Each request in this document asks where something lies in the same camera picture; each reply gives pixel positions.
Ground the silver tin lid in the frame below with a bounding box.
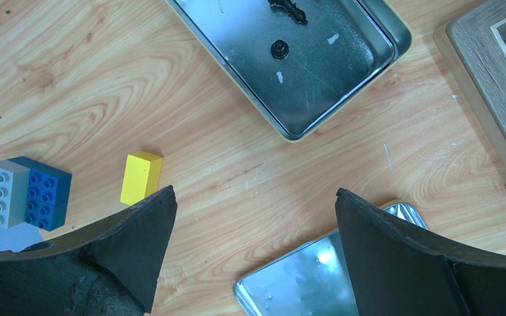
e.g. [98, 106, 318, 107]
[233, 207, 428, 315]

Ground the wooden chess board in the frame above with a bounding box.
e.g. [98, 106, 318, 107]
[434, 1, 506, 168]

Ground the small yellow block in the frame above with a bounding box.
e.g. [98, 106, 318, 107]
[120, 151, 163, 205]

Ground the grey lego brick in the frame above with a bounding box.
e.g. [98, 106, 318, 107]
[0, 160, 30, 229]

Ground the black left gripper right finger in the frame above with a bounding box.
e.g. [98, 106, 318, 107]
[335, 189, 506, 315]

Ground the blue lego brick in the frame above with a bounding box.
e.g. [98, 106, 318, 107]
[9, 156, 72, 232]

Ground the black pawn in tin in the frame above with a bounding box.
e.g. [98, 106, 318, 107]
[270, 39, 289, 60]

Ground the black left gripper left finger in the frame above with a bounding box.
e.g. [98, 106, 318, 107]
[0, 186, 177, 315]

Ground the silver metal tin box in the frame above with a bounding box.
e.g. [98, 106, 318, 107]
[170, 1, 412, 142]

